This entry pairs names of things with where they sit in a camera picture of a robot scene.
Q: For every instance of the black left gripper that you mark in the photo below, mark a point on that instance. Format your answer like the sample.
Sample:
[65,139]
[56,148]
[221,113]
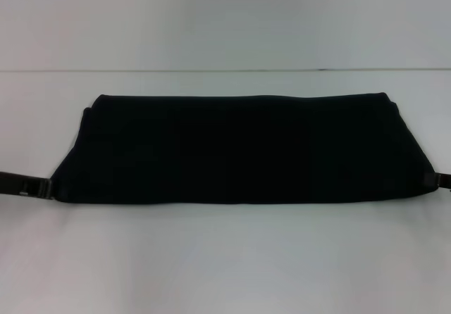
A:
[10,183]

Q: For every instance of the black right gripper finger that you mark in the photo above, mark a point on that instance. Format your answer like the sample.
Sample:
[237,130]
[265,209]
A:
[438,181]

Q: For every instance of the black t-shirt with white print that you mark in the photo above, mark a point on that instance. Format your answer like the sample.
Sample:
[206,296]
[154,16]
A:
[246,152]

